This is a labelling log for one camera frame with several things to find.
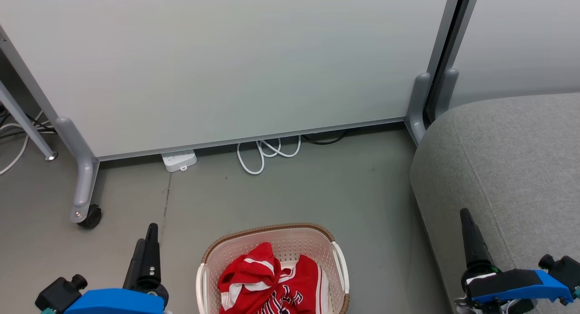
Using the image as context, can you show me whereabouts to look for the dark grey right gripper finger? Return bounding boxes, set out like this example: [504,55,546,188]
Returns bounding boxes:
[459,208,495,271]

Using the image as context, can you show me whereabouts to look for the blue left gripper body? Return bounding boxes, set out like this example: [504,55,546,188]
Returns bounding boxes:
[63,280,169,314]

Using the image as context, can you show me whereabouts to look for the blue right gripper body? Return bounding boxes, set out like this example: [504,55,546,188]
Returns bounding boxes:
[454,265,574,314]

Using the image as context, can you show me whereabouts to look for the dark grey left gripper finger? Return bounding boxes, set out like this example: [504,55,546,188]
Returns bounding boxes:
[123,238,148,290]
[140,223,162,286]

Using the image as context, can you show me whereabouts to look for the red shorts white stripes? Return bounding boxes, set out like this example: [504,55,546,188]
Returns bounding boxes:
[218,242,282,314]

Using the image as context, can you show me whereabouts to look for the red basketball jersey with number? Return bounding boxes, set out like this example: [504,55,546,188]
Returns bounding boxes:
[259,254,323,314]

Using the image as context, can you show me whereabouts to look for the grey fabric sofa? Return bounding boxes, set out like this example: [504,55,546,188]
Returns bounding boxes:
[410,93,580,314]

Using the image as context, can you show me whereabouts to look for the black caster wheel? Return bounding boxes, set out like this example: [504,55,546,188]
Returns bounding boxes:
[78,204,103,229]

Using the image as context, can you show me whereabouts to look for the white power strip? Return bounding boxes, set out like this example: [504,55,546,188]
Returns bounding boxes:
[161,150,198,173]

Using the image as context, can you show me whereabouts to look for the grey partition leg with caster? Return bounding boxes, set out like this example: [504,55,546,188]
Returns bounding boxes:
[54,117,100,224]

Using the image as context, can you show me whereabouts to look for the white laundry basket brown rim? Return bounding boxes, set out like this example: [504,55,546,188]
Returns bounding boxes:
[196,223,350,314]

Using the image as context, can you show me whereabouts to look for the grey metal table leg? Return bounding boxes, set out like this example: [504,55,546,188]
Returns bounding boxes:
[0,81,58,162]

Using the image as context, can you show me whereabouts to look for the large white partition panel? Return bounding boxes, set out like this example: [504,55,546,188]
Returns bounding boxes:
[0,0,464,162]

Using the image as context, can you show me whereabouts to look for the narrow white partition panel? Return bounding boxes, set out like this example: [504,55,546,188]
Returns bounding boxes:
[449,0,580,109]

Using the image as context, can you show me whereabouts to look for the white coiled power cable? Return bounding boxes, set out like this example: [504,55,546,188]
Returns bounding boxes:
[237,135,302,175]

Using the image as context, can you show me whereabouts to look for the white loose cable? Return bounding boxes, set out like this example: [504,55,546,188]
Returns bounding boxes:
[0,110,44,176]

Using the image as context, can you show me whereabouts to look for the black cable bundle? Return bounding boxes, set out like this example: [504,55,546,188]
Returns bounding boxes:
[0,105,58,136]

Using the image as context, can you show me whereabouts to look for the black floor cable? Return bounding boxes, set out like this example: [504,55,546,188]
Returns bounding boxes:
[301,129,350,145]

